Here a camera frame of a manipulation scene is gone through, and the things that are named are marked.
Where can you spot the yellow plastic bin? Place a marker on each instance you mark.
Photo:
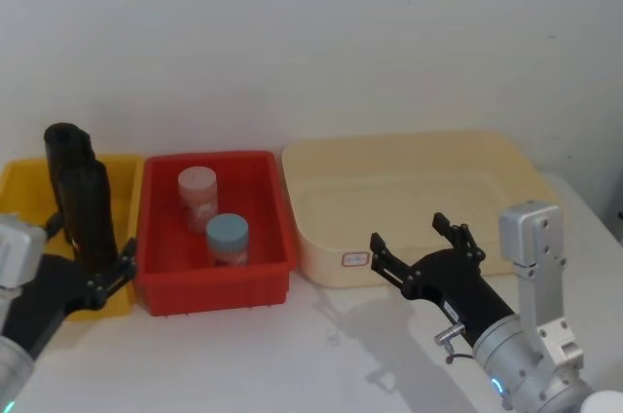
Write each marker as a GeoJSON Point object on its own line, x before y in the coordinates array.
{"type": "Point", "coordinates": [124, 189]}

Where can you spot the red plastic bin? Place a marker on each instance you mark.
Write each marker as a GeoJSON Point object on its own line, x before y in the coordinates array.
{"type": "Point", "coordinates": [263, 218]}

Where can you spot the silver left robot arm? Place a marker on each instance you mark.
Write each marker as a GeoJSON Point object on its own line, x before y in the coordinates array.
{"type": "Point", "coordinates": [14, 242]}

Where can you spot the cream plastic tray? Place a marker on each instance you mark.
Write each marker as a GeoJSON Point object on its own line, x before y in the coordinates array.
{"type": "Point", "coordinates": [399, 179]}

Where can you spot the clear jar with pink lid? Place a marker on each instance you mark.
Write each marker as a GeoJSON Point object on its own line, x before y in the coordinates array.
{"type": "Point", "coordinates": [196, 198]}

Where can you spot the clear jar with blue lid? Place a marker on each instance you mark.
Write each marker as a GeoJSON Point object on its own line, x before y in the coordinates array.
{"type": "Point", "coordinates": [227, 240]}

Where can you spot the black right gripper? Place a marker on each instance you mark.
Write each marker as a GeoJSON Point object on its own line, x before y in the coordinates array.
{"type": "Point", "coordinates": [455, 281]}

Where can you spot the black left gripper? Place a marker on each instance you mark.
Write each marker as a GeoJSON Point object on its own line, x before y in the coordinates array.
{"type": "Point", "coordinates": [46, 289]}

